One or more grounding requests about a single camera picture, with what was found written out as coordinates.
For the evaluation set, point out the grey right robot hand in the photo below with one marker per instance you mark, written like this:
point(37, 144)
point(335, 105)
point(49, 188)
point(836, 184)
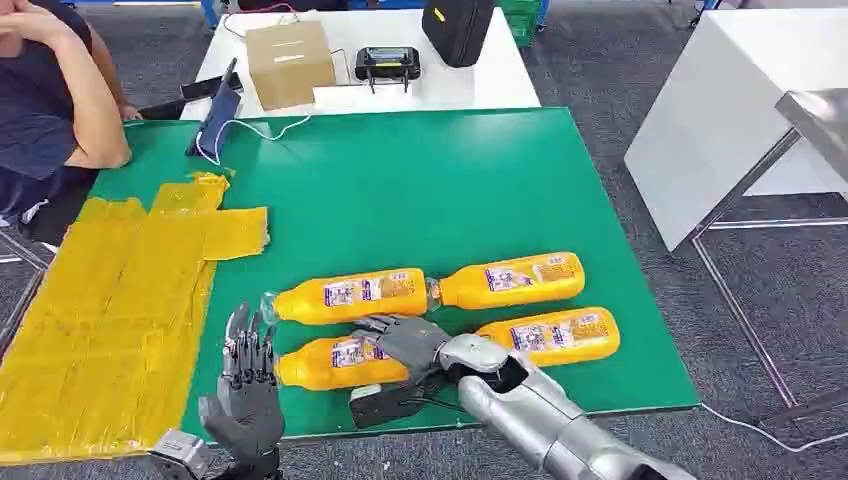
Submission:
point(414, 344)

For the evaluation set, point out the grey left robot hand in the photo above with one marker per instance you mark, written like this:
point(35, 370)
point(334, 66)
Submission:
point(248, 417)

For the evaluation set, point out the orange drink bottle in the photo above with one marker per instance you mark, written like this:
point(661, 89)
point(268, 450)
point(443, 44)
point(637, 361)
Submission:
point(318, 371)
point(358, 298)
point(563, 334)
point(517, 281)

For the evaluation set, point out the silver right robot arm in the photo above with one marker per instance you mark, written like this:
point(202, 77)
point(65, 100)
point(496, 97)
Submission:
point(543, 417)

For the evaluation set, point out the green table mat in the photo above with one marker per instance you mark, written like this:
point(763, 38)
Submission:
point(397, 199)

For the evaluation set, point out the yellow sheet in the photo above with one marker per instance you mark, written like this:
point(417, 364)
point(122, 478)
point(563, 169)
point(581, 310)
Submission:
point(99, 298)

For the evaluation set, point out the black handheld controller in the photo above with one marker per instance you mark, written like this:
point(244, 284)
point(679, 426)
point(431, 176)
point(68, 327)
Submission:
point(387, 64)

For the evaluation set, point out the blue cased tablet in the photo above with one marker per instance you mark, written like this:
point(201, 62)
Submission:
point(218, 119)

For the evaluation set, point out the brown cardboard box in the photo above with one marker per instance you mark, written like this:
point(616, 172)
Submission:
point(288, 66)

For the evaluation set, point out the black zip case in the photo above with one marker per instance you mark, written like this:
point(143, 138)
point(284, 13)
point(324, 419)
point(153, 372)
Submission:
point(460, 30)

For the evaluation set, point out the black phone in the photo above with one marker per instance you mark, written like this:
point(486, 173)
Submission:
point(199, 89)

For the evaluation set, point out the green crate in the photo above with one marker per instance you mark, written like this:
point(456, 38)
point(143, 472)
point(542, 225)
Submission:
point(522, 20)

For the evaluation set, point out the person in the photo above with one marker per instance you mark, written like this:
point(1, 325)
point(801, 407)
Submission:
point(40, 119)

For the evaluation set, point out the white slanted table top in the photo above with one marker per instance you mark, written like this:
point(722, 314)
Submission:
point(715, 119)

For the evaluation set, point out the steel bench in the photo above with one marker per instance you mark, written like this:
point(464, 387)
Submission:
point(821, 119)

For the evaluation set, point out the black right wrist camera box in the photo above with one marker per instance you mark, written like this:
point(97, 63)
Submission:
point(387, 407)

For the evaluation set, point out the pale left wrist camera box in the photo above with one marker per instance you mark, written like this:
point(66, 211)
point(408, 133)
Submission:
point(182, 454)

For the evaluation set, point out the grey metal table frame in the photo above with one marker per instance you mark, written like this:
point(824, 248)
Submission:
point(742, 318)

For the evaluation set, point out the blue metal post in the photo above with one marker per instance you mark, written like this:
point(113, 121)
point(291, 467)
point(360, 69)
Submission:
point(210, 12)

